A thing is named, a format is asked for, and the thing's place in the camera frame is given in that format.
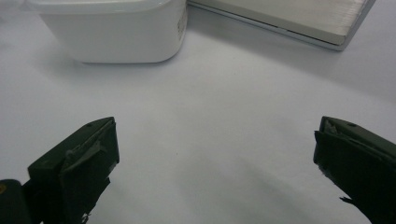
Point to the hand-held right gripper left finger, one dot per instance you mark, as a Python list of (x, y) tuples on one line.
[(77, 168)]

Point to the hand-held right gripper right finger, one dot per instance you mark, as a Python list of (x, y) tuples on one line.
[(361, 161)]

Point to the flat beige tray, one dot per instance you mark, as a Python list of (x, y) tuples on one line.
[(280, 15)]

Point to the white plastic container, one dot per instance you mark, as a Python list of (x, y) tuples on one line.
[(118, 31)]

